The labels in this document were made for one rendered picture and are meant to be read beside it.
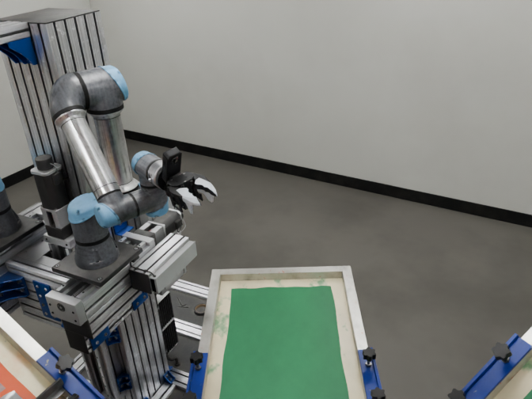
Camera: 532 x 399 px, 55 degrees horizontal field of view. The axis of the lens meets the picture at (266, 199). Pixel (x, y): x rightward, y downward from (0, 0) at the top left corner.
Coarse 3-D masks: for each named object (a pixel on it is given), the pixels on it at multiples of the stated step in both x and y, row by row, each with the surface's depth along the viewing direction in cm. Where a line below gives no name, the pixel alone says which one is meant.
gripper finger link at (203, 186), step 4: (196, 180) 135; (200, 180) 135; (204, 180) 134; (196, 184) 134; (200, 184) 133; (204, 184) 133; (208, 184) 133; (200, 188) 134; (204, 188) 132; (208, 188) 131; (212, 188) 131; (204, 192) 136; (208, 192) 134; (212, 192) 130; (216, 192) 130; (208, 196) 136; (212, 196) 134; (212, 200) 135
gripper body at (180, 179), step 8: (160, 176) 141; (176, 176) 138; (184, 176) 137; (192, 176) 137; (160, 184) 142; (168, 184) 136; (176, 184) 134; (184, 184) 135; (192, 184) 137; (168, 192) 144; (192, 192) 138; (176, 200) 138; (184, 208) 138
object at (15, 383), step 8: (0, 368) 134; (0, 376) 133; (8, 376) 133; (0, 384) 131; (8, 384) 132; (16, 384) 133; (0, 392) 130; (8, 392) 131; (16, 392) 132; (24, 392) 132
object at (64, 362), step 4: (60, 356) 132; (64, 356) 132; (68, 356) 132; (60, 360) 131; (64, 360) 131; (68, 360) 132; (72, 360) 132; (56, 364) 130; (60, 364) 130; (64, 364) 131; (68, 364) 131; (72, 364) 133; (56, 368) 131; (60, 368) 130; (64, 368) 130; (68, 368) 131; (60, 372) 131; (64, 372) 134
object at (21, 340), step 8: (0, 312) 140; (0, 320) 138; (8, 320) 139; (0, 328) 138; (8, 328) 138; (16, 328) 139; (8, 336) 138; (16, 336) 137; (24, 336) 138; (16, 344) 137; (24, 344) 137; (32, 344) 138; (24, 352) 137; (32, 352) 136; (40, 352) 137; (32, 360) 136; (40, 368) 135; (48, 376) 135
